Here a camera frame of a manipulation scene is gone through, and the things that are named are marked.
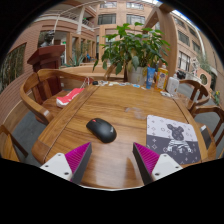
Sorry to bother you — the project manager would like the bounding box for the dark parked car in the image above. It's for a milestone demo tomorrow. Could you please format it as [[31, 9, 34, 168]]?
[[176, 69, 188, 80]]

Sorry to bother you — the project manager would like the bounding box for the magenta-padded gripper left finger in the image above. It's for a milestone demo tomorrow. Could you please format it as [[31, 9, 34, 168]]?
[[39, 141, 93, 185]]

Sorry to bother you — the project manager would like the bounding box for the black computer mouse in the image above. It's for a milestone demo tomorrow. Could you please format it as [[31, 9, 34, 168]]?
[[85, 117, 118, 144]]

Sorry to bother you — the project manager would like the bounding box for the blue squeeze tube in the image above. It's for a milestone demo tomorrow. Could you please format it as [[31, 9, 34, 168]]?
[[145, 65, 156, 90]]

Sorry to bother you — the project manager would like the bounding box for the dark red wooden lectern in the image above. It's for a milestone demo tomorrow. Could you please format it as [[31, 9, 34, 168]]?
[[27, 44, 66, 104]]

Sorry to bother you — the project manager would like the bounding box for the yellow liquid bottle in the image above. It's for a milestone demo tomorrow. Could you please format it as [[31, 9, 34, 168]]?
[[154, 62, 169, 93]]

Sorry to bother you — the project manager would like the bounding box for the grey white bear-print mouse pad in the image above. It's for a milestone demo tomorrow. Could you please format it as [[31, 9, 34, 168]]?
[[145, 114, 202, 166]]

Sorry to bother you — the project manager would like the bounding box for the white pump bottle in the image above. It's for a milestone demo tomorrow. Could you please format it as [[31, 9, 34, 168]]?
[[165, 73, 180, 98]]

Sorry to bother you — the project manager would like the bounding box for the black notebook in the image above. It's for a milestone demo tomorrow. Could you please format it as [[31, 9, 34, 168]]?
[[199, 123, 213, 148]]

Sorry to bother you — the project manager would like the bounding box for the yellow flowering plant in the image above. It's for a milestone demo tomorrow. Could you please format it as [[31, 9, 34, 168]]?
[[213, 90, 222, 106]]

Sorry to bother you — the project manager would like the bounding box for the small white packet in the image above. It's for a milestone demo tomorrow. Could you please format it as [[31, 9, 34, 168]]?
[[159, 90, 173, 98]]

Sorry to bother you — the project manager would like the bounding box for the red and white box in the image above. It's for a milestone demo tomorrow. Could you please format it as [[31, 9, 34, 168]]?
[[55, 87, 86, 108]]

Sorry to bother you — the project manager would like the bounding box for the wooden armchair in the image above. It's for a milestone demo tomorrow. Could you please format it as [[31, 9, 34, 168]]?
[[0, 124, 29, 163], [178, 78, 212, 111], [103, 64, 128, 83], [190, 105, 224, 159], [19, 68, 93, 126]]

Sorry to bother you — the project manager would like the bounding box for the green potted plant, white pot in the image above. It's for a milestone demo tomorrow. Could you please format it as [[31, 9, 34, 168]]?
[[92, 21, 171, 85]]

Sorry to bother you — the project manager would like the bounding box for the white stone statue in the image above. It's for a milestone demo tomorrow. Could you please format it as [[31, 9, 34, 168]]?
[[191, 56, 201, 78]]

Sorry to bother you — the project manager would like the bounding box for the dark bust statue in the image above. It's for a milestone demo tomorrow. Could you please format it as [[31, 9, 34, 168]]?
[[39, 30, 56, 48]]

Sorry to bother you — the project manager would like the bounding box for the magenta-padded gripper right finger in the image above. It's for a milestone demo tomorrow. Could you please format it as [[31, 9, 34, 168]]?
[[132, 141, 184, 186]]

